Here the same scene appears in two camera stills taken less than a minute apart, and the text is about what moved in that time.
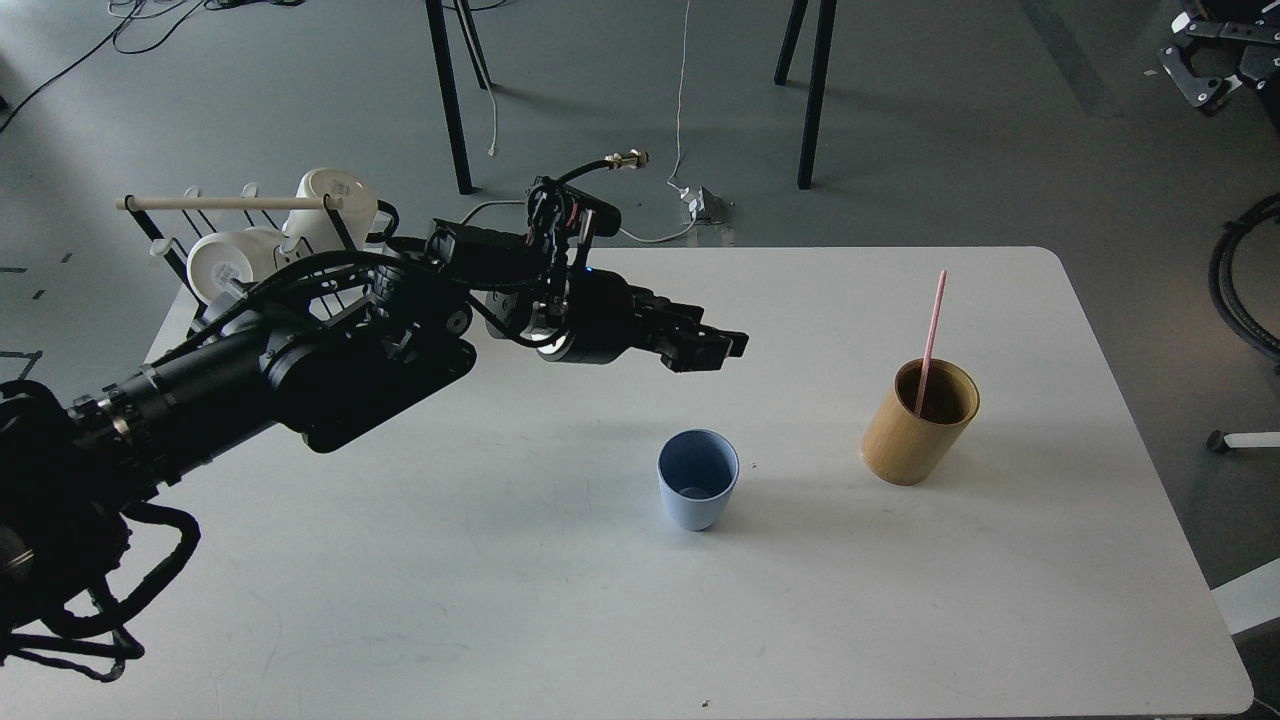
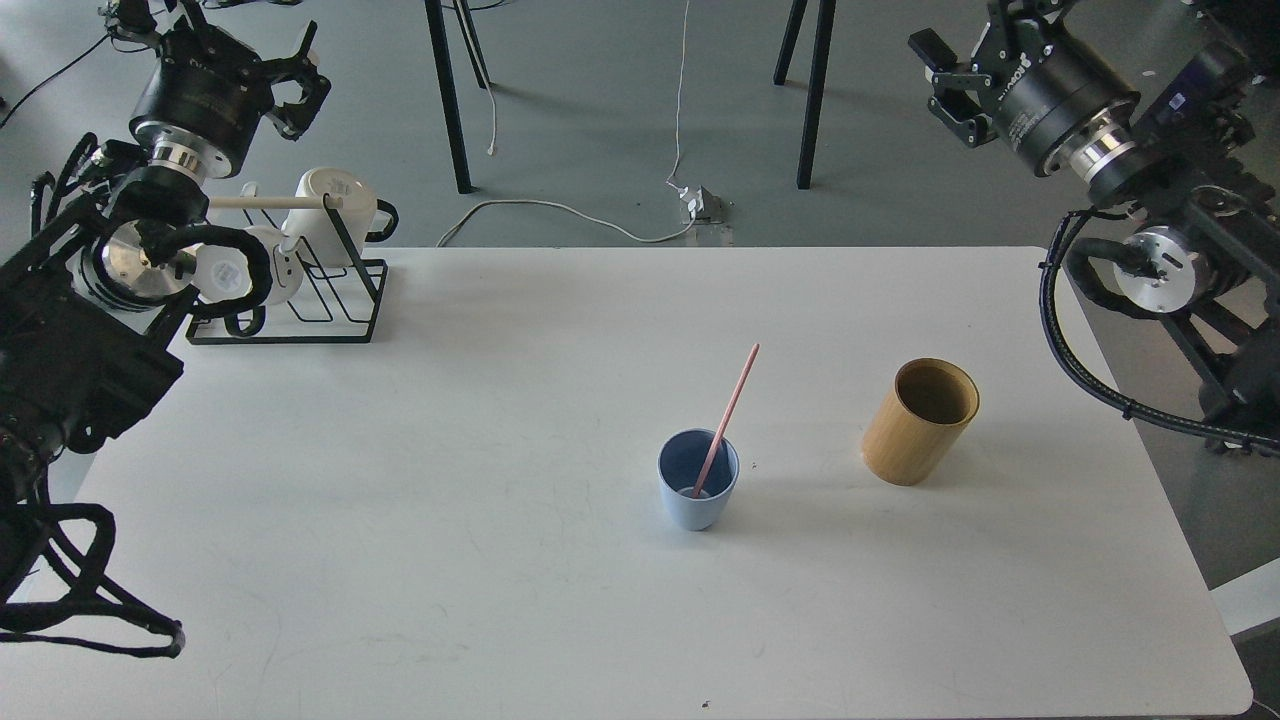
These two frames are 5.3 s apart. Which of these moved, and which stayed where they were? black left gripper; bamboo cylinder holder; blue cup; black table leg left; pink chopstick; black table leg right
Moved: pink chopstick; black left gripper
Stayed: bamboo cylinder holder; black table leg right; blue cup; black table leg left
